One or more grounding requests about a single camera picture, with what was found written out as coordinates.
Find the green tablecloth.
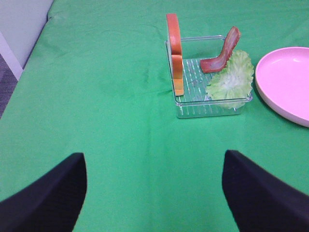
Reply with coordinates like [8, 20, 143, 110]
[0, 0, 309, 232]

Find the bacon strip from box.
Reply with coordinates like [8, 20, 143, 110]
[200, 26, 241, 73]

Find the green lettuce leaf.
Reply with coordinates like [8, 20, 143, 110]
[206, 50, 254, 100]

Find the pink round plate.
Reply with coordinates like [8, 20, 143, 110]
[255, 46, 309, 127]

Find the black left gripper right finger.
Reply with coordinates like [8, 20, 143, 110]
[222, 150, 309, 232]

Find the bread slice from box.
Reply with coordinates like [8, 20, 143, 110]
[166, 14, 184, 96]

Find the clear left plastic box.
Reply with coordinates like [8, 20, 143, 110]
[165, 35, 253, 118]

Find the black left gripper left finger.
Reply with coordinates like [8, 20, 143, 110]
[0, 153, 87, 232]

